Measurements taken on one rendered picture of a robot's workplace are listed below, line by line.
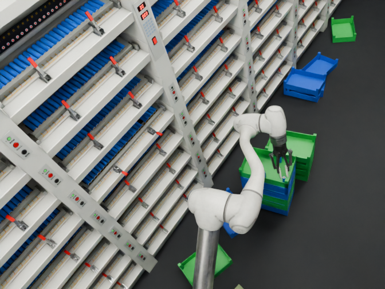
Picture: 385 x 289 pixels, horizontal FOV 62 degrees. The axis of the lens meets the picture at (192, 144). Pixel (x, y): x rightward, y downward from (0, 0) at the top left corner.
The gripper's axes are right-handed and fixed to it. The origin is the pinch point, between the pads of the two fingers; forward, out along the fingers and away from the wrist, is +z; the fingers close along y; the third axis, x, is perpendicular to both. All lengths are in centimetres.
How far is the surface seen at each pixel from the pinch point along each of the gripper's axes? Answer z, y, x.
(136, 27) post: -99, -54, -18
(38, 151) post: -70, -94, -57
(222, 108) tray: -28, -27, 49
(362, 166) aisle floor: 36, 62, 39
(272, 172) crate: 5.3, -4.8, 9.2
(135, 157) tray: -40, -74, -19
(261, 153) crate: -1.3, -8.2, 23.3
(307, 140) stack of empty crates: 7, 27, 43
